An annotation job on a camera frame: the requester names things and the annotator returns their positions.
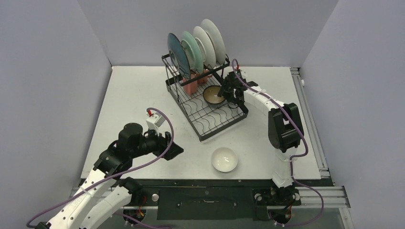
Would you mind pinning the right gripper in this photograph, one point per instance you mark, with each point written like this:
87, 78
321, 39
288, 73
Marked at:
230, 93

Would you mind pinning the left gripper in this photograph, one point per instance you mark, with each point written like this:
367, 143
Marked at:
162, 142

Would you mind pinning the brown black bowl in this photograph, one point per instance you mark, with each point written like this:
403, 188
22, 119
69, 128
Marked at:
210, 95

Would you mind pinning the small orange mug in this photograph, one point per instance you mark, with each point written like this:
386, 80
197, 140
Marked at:
203, 80

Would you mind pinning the black wire dish rack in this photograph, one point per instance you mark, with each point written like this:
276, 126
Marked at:
206, 119

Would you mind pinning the large pink mug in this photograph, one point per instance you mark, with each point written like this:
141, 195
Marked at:
191, 87

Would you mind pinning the white plate blue rim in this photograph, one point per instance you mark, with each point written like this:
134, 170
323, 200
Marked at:
206, 47

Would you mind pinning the white bowl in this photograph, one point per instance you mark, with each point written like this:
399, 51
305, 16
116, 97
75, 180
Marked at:
224, 159

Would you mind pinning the light green flower plate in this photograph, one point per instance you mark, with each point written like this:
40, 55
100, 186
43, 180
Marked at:
192, 51

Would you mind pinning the dark blue plate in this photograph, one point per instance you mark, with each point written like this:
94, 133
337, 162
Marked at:
178, 56

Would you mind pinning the red teal plate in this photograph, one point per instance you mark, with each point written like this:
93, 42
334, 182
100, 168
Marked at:
214, 34

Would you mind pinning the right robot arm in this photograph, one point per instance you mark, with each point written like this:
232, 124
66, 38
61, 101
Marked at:
284, 127

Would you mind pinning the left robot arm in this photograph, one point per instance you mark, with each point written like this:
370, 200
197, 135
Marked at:
83, 209

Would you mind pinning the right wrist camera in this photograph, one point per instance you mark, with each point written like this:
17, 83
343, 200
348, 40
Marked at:
243, 74

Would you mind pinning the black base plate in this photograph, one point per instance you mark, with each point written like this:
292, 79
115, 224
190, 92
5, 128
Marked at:
221, 199

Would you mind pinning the aluminium rail right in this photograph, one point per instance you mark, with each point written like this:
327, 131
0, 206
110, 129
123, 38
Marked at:
334, 196

